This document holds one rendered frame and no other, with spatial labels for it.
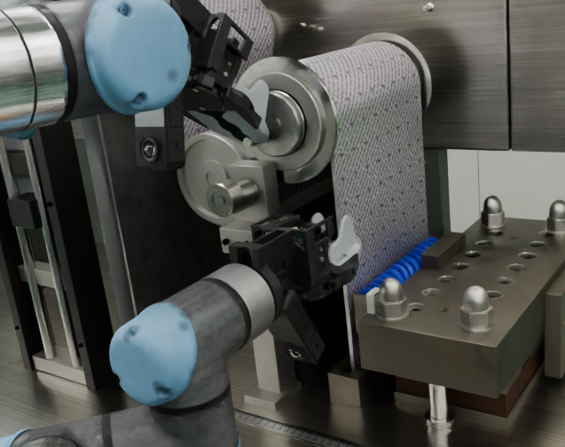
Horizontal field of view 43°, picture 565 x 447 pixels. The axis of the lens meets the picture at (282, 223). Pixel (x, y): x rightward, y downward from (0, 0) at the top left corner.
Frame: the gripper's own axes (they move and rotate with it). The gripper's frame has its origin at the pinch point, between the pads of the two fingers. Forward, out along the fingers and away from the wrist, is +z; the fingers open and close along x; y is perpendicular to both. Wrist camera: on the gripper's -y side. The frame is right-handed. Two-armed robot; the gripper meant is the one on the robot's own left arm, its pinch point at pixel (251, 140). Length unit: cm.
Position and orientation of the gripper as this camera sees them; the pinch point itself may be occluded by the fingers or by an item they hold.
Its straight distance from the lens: 83.0
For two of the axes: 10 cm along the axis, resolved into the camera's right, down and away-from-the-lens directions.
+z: 5.1, 3.6, 7.8
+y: 2.7, -9.3, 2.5
